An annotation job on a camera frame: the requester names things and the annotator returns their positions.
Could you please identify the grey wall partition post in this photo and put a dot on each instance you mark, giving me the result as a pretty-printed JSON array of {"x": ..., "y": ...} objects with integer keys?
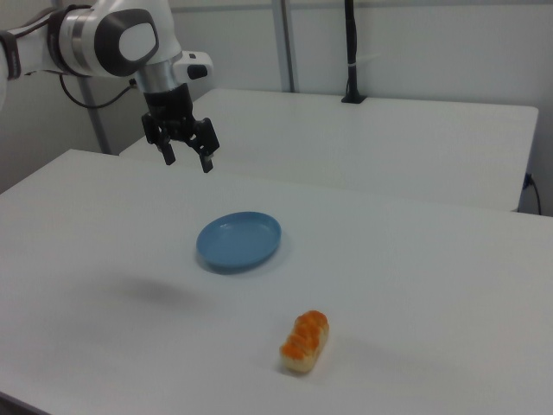
[{"x": 288, "y": 43}]

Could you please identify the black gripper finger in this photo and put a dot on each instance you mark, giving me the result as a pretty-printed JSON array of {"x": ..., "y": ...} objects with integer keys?
[
  {"x": 208, "y": 138},
  {"x": 167, "y": 151}
]

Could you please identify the black table clamp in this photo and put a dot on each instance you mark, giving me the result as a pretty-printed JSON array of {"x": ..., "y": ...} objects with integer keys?
[{"x": 353, "y": 52}]

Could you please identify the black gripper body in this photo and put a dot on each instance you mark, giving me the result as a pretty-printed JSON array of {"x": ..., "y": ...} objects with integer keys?
[{"x": 168, "y": 106}]

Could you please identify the blue round plate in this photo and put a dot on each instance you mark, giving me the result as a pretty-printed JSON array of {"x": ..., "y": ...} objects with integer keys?
[{"x": 237, "y": 242}]

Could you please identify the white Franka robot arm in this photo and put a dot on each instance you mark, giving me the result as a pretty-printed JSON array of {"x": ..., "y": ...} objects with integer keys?
[{"x": 86, "y": 39}]

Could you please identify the orange glazed bread loaf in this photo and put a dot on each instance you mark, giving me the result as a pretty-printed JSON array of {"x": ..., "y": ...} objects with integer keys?
[{"x": 304, "y": 343}]

